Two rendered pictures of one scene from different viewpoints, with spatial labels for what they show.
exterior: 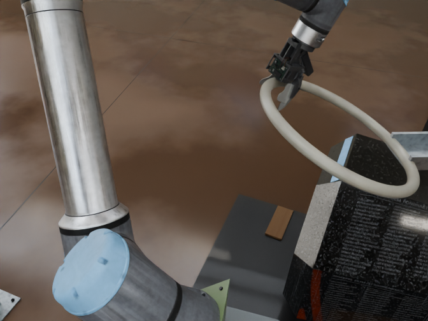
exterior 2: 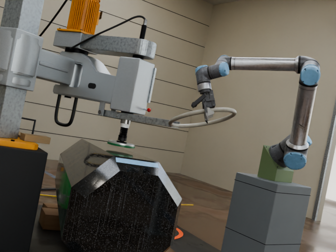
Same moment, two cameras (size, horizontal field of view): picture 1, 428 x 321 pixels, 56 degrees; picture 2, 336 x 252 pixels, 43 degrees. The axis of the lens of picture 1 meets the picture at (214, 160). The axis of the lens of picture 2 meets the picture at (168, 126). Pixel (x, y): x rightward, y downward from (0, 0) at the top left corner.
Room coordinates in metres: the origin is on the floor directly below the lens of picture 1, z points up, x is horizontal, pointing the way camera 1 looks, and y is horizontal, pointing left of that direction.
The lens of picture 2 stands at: (3.40, 1.50, 1.12)
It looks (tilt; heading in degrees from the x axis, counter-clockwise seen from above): 0 degrees down; 221
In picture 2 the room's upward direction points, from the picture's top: 11 degrees clockwise
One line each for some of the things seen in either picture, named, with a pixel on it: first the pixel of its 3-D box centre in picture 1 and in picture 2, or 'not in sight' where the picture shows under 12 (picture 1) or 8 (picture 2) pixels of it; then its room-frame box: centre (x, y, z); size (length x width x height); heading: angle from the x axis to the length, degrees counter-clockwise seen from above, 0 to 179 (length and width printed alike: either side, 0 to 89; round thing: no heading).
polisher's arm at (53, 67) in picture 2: not in sight; (34, 62); (1.59, -1.53, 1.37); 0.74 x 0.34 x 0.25; 13
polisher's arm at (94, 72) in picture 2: not in sight; (95, 84); (1.09, -1.37, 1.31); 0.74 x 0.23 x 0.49; 100
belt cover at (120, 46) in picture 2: not in sight; (105, 47); (1.10, -1.33, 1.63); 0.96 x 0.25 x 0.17; 100
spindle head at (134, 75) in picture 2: not in sight; (124, 86); (1.05, -1.06, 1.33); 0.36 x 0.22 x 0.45; 100
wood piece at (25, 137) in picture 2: not in sight; (35, 138); (1.57, -1.36, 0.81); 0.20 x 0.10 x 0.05; 169
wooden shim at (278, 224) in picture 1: (279, 222); not in sight; (1.66, -0.41, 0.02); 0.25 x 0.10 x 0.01; 158
